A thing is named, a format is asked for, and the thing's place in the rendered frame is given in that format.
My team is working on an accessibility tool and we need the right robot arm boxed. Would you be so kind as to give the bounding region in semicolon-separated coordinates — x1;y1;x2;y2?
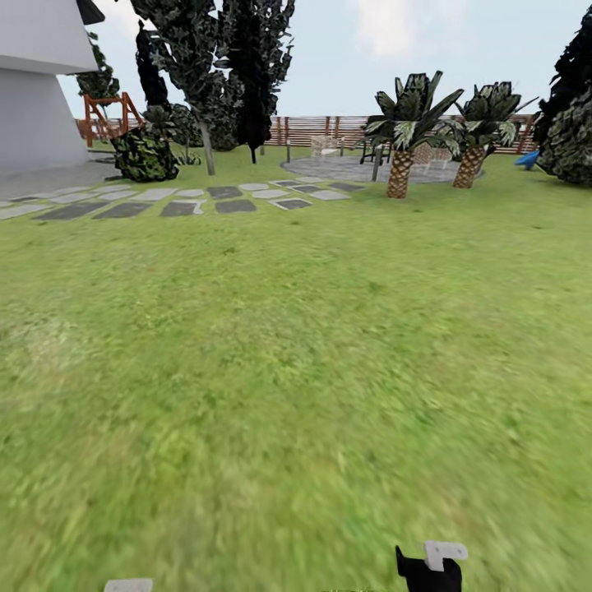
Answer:
395;540;468;592

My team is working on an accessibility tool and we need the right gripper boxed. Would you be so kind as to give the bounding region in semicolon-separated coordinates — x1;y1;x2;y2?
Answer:
395;546;462;592

